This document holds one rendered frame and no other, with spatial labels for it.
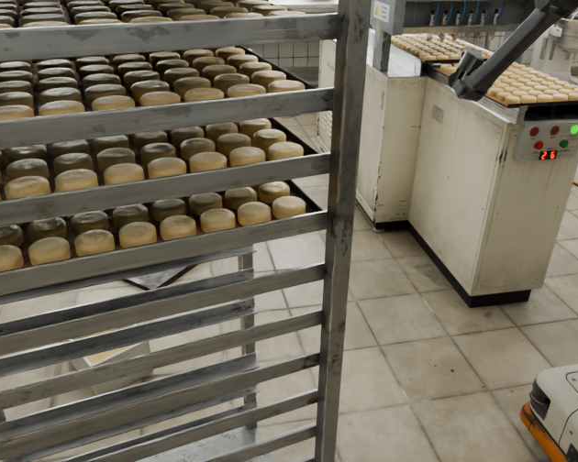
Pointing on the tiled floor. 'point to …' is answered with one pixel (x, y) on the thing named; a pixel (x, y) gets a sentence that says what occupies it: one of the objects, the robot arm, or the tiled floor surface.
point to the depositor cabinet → (381, 137)
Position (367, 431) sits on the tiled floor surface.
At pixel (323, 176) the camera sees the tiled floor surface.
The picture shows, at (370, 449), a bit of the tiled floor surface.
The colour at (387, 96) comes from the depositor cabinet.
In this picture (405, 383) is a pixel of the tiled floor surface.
